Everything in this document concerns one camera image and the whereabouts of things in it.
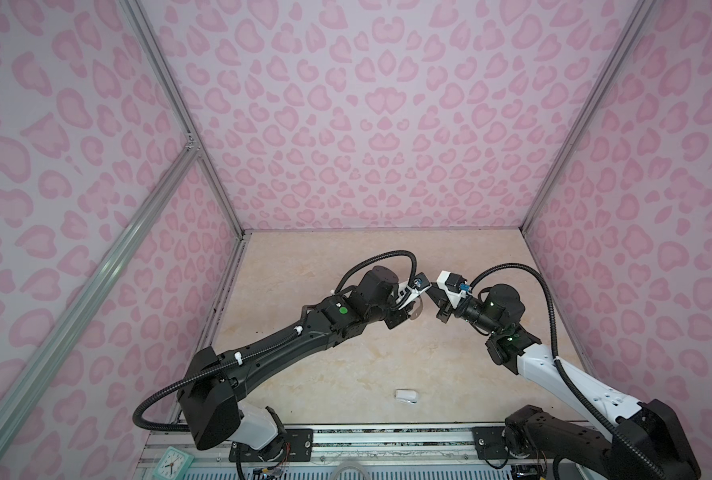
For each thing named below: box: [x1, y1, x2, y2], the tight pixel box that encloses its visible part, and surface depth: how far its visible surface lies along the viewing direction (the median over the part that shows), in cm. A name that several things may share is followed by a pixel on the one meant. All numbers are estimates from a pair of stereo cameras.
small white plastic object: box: [394, 389, 419, 404], surface depth 81 cm
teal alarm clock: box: [153, 446, 195, 480], surface depth 71 cm
